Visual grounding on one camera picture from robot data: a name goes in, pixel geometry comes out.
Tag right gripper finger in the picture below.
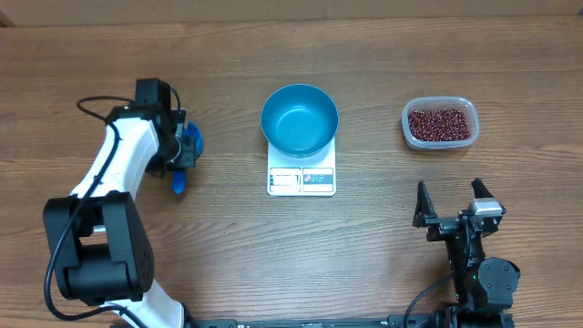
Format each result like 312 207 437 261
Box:
413 180 436 228
471 178 493 199

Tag blue plastic measuring scoop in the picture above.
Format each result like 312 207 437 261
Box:
171 122 204 195

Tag teal metal bowl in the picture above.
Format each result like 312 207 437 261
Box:
260 84 340 158

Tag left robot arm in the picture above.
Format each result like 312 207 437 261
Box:
43 78 204 327

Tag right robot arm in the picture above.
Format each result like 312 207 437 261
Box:
402 178 521 327

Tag white digital kitchen scale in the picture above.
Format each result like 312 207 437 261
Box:
266 138 337 197

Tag red adzuki beans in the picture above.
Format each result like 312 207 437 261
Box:
407 108 470 142

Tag clear plastic food container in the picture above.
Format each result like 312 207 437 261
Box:
401 97 480 150

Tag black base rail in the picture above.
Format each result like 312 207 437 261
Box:
195 313 438 328

